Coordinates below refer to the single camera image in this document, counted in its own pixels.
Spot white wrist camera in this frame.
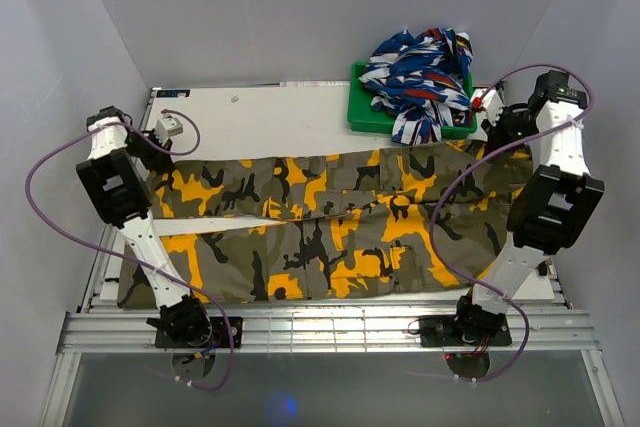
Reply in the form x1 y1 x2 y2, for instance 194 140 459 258
470 88 505 126
153 115 184 144

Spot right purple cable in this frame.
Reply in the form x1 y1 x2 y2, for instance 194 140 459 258
428 64 596 383

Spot aluminium frame rail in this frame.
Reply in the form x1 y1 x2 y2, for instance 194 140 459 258
57 300 600 354

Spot green plastic tray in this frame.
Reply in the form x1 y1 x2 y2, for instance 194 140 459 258
347 62 479 140

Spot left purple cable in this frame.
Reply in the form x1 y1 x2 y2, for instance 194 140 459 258
24 108 236 392

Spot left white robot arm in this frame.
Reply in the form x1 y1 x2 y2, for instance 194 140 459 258
76 106 212 347

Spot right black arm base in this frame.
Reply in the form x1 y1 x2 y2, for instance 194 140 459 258
407 314 512 380

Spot camouflage yellow green trousers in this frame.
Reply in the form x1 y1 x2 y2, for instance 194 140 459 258
147 141 533 304

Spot purple cable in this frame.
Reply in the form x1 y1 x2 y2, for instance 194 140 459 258
428 64 596 383
24 108 236 392

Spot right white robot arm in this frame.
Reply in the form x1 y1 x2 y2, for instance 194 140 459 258
451 70 604 344

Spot left dark corner label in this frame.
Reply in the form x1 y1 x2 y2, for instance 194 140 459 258
155 89 191 98

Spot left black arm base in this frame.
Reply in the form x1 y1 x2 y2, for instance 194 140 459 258
153 316 244 381

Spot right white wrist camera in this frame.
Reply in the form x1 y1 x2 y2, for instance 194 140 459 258
470 88 505 126

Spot blue white red trousers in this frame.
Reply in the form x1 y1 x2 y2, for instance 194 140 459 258
357 28 477 145

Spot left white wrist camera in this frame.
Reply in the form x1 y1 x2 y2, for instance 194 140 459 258
153 115 184 144

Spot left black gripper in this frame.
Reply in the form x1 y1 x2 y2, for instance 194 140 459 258
123 129 174 173

